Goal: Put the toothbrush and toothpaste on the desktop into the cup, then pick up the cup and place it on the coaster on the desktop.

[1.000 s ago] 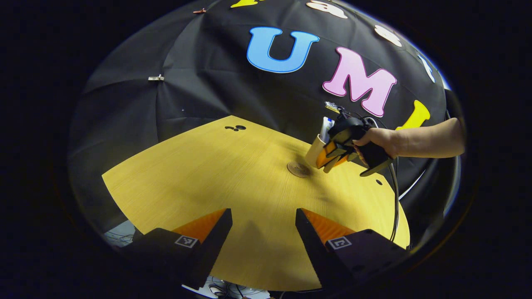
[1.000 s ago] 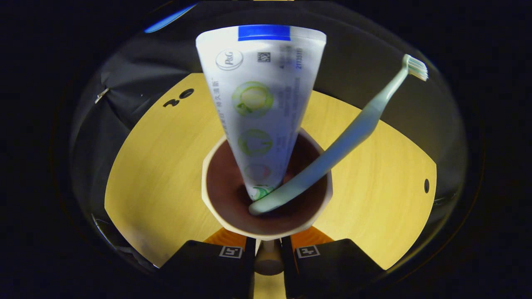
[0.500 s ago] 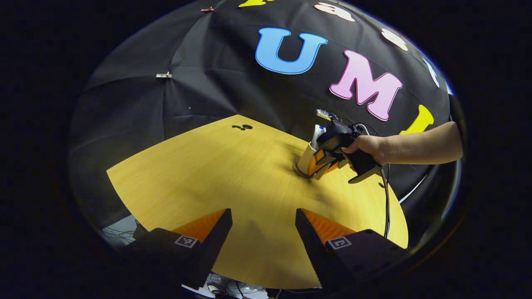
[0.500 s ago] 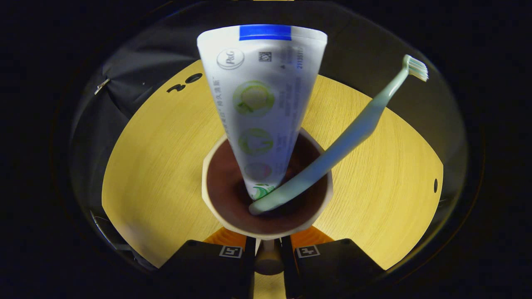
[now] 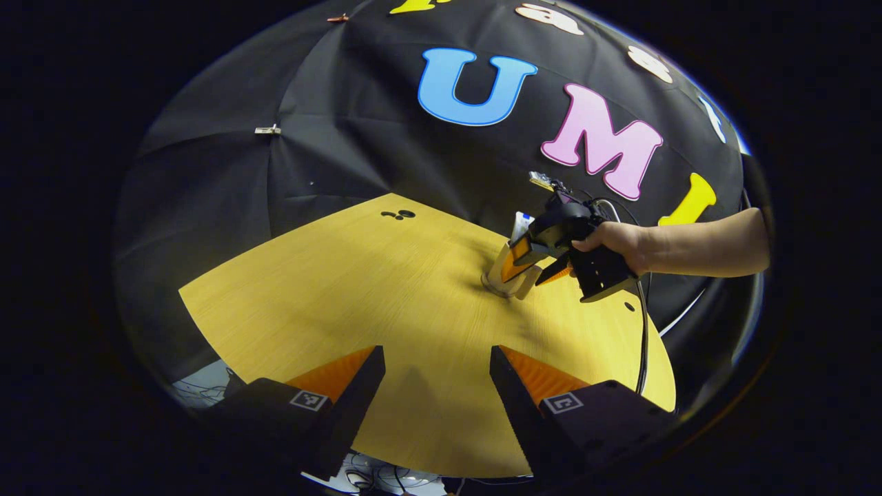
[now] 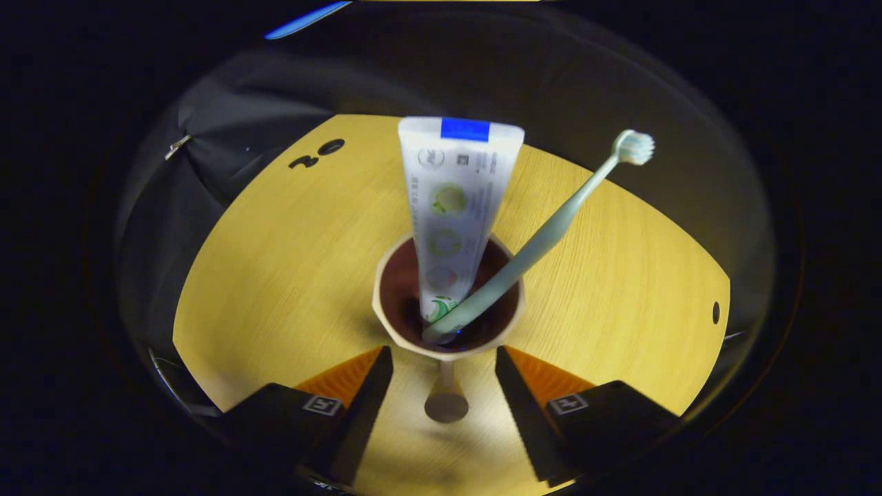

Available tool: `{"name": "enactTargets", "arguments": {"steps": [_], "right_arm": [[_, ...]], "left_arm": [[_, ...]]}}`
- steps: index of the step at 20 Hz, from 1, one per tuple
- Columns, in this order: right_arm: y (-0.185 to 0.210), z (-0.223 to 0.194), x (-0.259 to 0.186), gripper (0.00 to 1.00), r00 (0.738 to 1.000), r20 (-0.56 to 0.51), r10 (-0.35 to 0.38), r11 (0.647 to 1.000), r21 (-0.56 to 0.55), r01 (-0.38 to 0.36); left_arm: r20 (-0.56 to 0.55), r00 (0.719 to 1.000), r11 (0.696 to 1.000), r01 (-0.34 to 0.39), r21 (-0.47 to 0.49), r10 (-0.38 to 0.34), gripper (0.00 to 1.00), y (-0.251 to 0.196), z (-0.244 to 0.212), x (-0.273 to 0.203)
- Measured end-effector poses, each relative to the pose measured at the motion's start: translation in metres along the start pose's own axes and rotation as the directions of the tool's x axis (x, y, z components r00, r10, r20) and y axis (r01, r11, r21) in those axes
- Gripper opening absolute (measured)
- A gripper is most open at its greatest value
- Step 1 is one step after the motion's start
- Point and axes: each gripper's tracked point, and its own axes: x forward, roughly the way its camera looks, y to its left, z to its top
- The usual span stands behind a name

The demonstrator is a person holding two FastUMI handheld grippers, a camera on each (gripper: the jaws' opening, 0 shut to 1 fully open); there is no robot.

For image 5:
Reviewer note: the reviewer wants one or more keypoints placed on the wooden desktop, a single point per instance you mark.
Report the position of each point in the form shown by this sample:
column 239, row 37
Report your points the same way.
column 386, row 310

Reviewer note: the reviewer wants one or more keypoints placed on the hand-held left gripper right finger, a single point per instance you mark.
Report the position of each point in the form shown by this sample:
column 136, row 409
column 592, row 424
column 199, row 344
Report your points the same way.
column 513, row 406

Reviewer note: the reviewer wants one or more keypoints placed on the white toothpaste tube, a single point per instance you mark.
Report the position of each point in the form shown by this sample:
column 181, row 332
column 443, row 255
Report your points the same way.
column 522, row 224

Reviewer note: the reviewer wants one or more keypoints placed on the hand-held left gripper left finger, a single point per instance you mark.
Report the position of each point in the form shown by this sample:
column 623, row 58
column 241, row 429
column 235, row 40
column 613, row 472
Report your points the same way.
column 355, row 406

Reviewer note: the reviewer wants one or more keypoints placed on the beige cup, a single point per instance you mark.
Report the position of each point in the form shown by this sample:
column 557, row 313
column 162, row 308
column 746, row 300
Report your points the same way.
column 497, row 279

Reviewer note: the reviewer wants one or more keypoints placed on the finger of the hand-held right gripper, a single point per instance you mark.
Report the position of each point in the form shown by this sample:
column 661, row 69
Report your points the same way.
column 553, row 272
column 515, row 260

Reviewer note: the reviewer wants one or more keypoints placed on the small pale clip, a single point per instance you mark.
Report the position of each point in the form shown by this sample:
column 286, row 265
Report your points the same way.
column 267, row 129

